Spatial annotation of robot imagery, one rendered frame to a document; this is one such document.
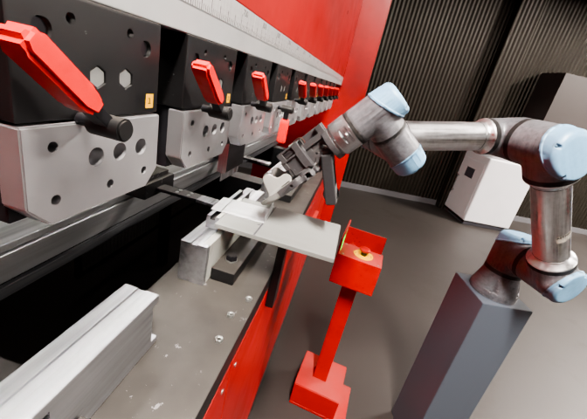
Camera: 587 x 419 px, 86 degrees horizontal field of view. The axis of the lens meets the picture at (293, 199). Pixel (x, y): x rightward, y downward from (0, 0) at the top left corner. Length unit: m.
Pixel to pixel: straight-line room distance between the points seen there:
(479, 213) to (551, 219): 3.78
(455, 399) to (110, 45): 1.49
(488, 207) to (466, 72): 1.78
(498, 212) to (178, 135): 4.70
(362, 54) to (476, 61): 2.46
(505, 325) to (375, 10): 2.30
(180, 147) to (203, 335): 0.34
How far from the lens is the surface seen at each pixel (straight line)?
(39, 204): 0.30
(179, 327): 0.64
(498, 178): 4.74
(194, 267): 0.71
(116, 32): 0.33
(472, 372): 1.45
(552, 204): 1.01
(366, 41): 2.84
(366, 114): 0.65
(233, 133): 0.62
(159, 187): 0.85
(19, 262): 0.71
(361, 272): 1.17
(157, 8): 0.38
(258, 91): 0.60
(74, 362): 0.48
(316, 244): 0.69
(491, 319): 1.31
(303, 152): 0.67
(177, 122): 0.43
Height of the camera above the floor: 1.32
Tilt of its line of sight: 21 degrees down
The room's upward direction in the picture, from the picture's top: 13 degrees clockwise
